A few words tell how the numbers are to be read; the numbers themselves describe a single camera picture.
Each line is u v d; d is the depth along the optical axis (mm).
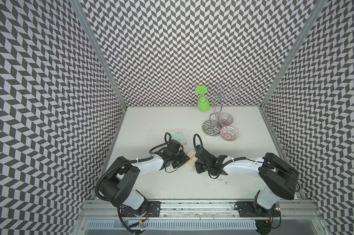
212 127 1036
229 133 1016
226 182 822
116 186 428
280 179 450
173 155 733
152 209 723
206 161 670
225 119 1081
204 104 929
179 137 987
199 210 740
